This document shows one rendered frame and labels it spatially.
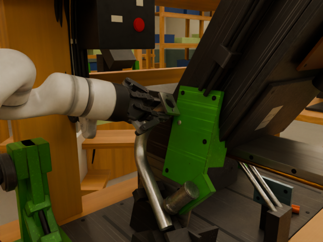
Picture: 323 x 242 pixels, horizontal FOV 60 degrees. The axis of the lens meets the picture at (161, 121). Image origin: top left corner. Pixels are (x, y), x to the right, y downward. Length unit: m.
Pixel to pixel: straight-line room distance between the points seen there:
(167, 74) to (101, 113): 0.60
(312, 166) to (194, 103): 0.26
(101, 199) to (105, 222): 0.16
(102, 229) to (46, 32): 0.51
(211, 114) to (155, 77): 0.51
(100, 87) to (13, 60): 0.14
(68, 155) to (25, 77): 0.42
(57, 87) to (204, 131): 0.29
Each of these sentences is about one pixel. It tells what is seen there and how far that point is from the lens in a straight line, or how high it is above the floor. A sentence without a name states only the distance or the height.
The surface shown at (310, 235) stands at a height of 0.90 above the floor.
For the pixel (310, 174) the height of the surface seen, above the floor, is 1.13.
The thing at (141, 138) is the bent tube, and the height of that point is 1.15.
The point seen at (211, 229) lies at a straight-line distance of 0.68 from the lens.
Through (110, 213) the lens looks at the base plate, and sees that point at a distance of 0.85.
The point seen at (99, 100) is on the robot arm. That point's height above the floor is 1.27.
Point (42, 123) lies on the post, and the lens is 0.76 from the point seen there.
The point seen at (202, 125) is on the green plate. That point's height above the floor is 1.20.
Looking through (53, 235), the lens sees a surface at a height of 1.00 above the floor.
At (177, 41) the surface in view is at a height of 1.48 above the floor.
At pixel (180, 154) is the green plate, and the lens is 0.61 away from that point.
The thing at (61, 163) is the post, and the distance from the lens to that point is 0.81.
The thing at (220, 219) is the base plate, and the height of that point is 0.90.
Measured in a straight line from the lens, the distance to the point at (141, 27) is 0.75.
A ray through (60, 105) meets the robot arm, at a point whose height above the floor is 1.27.
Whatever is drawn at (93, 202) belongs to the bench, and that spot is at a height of 0.88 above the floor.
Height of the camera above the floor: 1.36
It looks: 15 degrees down
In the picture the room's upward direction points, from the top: straight up
